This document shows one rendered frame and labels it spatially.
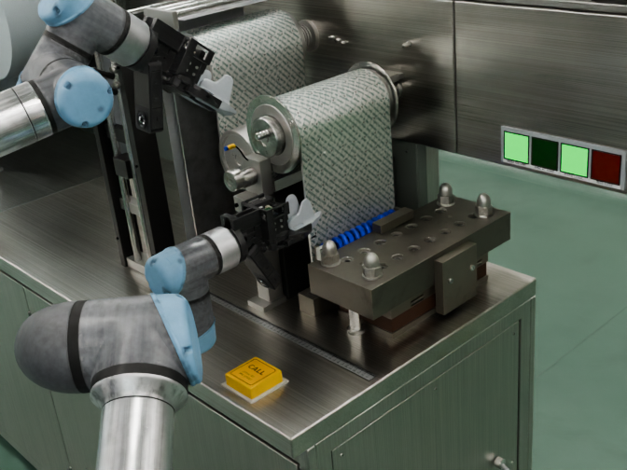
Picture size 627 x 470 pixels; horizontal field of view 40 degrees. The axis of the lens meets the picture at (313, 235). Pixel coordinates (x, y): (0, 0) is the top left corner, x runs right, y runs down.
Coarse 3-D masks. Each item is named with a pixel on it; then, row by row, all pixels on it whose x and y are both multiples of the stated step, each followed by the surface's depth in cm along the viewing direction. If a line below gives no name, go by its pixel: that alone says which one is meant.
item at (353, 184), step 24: (360, 144) 166; (384, 144) 171; (312, 168) 159; (336, 168) 163; (360, 168) 168; (384, 168) 172; (312, 192) 160; (336, 192) 165; (360, 192) 169; (384, 192) 174; (336, 216) 166; (360, 216) 171; (312, 240) 163
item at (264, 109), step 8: (264, 104) 156; (256, 112) 159; (264, 112) 157; (272, 112) 155; (280, 112) 154; (280, 120) 155; (288, 128) 154; (288, 136) 154; (288, 144) 155; (288, 152) 156; (272, 160) 161; (280, 160) 159
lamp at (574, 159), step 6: (564, 150) 152; (570, 150) 151; (576, 150) 151; (582, 150) 150; (564, 156) 153; (570, 156) 152; (576, 156) 151; (582, 156) 150; (564, 162) 153; (570, 162) 152; (576, 162) 151; (582, 162) 150; (564, 168) 154; (570, 168) 153; (576, 168) 152; (582, 168) 151; (582, 174) 151
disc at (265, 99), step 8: (264, 96) 156; (272, 96) 155; (256, 104) 159; (272, 104) 155; (280, 104) 153; (248, 112) 161; (288, 112) 153; (248, 120) 162; (288, 120) 153; (248, 128) 163; (296, 128) 153; (248, 136) 164; (296, 136) 153; (296, 144) 154; (256, 152) 164; (296, 152) 155; (288, 160) 157; (296, 160) 156; (272, 168) 162; (280, 168) 160; (288, 168) 158
